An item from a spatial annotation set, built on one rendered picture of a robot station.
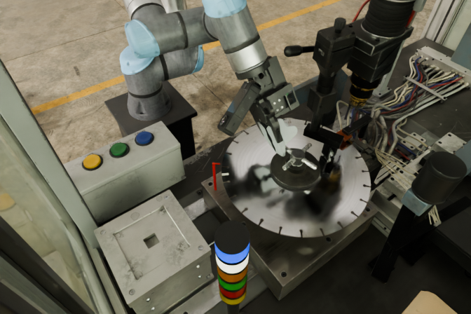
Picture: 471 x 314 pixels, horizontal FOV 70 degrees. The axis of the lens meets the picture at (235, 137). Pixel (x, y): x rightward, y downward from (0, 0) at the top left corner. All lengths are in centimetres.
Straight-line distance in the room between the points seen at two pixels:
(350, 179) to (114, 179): 55
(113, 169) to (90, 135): 147
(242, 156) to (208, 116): 151
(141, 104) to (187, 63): 21
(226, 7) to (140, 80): 55
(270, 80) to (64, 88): 225
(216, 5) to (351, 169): 45
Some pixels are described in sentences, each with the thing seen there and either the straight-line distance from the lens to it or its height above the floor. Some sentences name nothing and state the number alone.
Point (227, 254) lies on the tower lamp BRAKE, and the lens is 43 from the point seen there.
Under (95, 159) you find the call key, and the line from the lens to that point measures 90.
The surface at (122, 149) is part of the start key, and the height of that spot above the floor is 91.
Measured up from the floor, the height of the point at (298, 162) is 99.
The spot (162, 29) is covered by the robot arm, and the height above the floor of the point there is 122.
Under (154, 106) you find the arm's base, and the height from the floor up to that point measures 80.
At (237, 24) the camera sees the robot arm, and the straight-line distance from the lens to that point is 64.
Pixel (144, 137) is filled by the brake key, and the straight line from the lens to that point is 92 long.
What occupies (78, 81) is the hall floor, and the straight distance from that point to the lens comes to 283.
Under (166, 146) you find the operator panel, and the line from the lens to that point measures 89.
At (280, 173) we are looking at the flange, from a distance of 75.
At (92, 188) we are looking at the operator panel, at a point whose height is 89.
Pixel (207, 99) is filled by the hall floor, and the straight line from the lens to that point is 241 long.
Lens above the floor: 155
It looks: 46 degrees down
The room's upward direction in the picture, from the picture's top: straight up
